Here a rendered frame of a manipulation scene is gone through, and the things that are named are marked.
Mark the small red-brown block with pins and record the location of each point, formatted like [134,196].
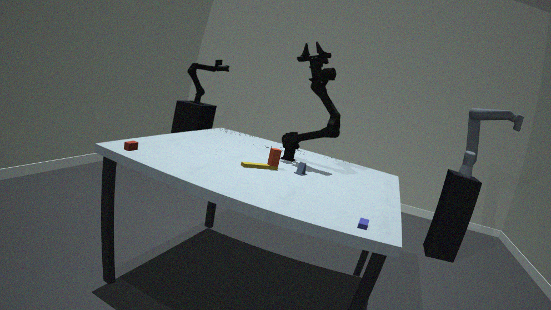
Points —
[131,145]

